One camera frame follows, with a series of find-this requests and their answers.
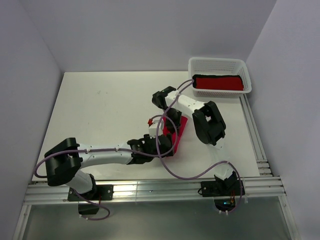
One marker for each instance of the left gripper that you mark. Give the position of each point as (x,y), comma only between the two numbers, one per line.
(169,152)

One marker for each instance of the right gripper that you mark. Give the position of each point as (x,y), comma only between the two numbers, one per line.
(174,127)

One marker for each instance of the red t-shirt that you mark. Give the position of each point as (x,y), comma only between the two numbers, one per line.
(176,139)
(218,83)

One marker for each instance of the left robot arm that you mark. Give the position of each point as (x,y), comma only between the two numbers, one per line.
(65,161)

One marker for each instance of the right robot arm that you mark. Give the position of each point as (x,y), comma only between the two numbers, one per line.
(210,129)

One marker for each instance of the rolled red t-shirt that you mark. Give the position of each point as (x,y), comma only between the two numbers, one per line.
(218,83)

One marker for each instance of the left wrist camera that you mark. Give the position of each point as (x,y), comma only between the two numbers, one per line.
(155,127)

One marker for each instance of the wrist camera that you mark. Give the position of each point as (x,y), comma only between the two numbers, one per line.
(158,98)
(155,127)

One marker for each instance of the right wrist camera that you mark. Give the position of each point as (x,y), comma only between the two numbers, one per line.
(158,98)

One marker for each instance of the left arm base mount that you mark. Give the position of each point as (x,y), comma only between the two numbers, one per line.
(90,203)

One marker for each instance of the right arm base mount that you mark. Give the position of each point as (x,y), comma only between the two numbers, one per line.
(225,190)

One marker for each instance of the aluminium table frame rail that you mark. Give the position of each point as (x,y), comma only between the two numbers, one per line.
(168,209)

